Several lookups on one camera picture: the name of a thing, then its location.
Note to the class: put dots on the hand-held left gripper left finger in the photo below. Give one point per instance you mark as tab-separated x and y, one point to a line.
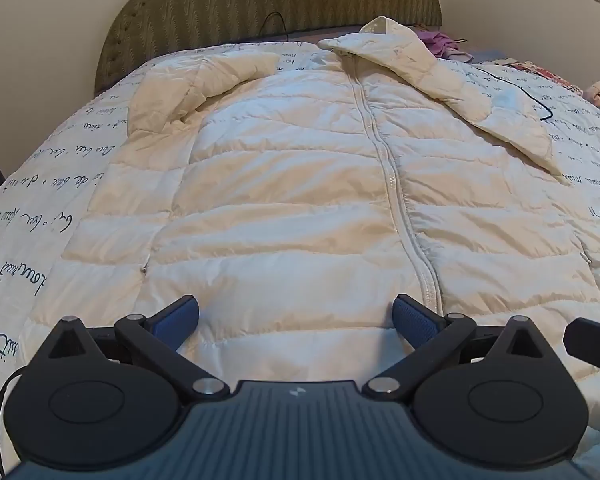
177	317

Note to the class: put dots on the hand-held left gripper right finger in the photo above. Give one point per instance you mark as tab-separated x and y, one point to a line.
414	317

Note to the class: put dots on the cream puffer jacket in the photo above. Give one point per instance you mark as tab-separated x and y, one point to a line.
300	175

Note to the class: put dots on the white script-printed bedspread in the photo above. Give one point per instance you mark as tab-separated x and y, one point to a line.
35	180

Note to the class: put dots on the purple cloth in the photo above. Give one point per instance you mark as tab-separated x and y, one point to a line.
442	45

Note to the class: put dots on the floral printed cloth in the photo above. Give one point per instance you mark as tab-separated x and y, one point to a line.
545	72

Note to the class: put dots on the olive padded headboard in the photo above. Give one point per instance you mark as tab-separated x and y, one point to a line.
230	5

